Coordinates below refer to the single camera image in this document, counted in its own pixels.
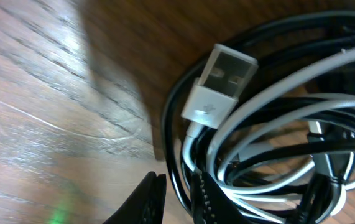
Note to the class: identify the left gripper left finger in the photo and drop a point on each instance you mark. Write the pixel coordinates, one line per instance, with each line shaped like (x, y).
(145, 205)

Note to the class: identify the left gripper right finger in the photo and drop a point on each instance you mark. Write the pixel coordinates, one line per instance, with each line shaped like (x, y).
(209, 204)

